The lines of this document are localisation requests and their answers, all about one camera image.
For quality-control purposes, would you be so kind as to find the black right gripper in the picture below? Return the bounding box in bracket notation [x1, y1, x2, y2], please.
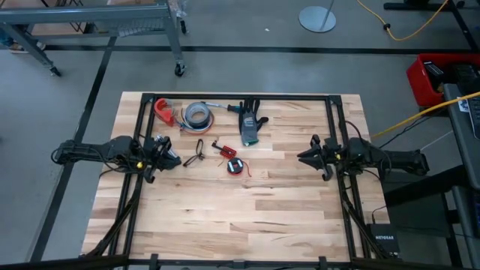
[297, 133, 347, 182]

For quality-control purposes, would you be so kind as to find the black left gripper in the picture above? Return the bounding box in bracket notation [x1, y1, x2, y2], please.
[142, 135, 183, 185]

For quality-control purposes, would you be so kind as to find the red plastic clamp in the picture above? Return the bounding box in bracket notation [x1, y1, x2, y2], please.
[153, 97, 177, 128]

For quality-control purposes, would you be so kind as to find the red bit holder block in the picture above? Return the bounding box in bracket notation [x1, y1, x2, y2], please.
[218, 144, 238, 161]

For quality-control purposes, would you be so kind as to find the grey work glove green cuff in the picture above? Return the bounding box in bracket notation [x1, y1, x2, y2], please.
[238, 98, 269, 147]

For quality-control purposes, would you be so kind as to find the red plastic bin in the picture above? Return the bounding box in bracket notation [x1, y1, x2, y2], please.
[406, 52, 480, 109]

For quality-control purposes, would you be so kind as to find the round metal stand base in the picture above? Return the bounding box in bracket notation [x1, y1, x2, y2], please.
[298, 0, 338, 34]

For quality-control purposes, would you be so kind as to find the grey desk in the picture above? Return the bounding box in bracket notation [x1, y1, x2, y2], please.
[442, 82, 480, 270]

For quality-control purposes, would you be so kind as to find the black rectangular device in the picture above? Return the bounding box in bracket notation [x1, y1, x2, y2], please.
[423, 61, 446, 92]

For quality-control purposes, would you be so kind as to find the grey metal cart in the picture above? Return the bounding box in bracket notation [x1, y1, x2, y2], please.
[0, 0, 188, 79]

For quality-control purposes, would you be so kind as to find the black equipment bundle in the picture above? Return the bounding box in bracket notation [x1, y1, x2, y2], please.
[448, 63, 480, 97]

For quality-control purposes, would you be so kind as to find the person's foot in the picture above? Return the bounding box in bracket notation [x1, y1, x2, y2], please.
[0, 28, 47, 53]

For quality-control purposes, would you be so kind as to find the red blue white wire coil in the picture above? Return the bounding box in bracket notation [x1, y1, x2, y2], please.
[178, 106, 215, 135]

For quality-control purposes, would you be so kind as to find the grey duct tape roll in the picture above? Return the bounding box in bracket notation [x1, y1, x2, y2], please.
[184, 101, 211, 128]

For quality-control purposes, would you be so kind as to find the screwdriver with black blue handle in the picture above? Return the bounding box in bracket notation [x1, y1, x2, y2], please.
[202, 100, 243, 115]

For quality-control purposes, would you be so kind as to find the black aluminium rig frame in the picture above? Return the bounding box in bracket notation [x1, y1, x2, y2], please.
[0, 91, 480, 270]

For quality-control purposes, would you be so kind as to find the black Netgear network switch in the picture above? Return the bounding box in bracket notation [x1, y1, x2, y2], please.
[366, 223, 401, 254]

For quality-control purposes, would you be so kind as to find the yellow extension cable with clip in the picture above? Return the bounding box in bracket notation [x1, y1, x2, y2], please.
[355, 0, 449, 42]

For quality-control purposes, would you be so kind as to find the yellow hanging power cable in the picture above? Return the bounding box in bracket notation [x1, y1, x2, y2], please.
[370, 91, 480, 140]

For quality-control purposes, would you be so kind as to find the black table leg frame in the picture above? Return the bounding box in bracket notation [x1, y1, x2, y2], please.
[382, 0, 480, 53]

